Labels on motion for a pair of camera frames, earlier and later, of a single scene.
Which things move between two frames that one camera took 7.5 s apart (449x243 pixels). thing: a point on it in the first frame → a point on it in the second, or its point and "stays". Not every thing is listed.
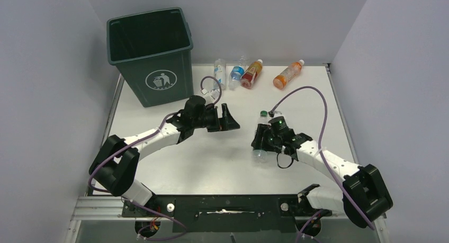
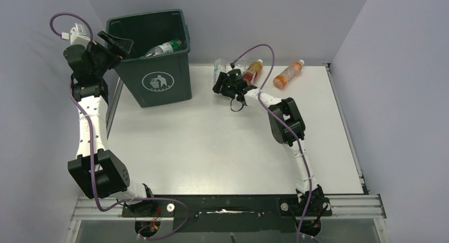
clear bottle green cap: (260, 156) → (173, 46)
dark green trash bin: (153, 48) stays
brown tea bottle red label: (251, 73) stays
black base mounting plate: (225, 213) stays
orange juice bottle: (291, 72) stays
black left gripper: (225, 123) → (114, 54)
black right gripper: (262, 134) → (221, 86)
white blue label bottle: (219, 70) stays
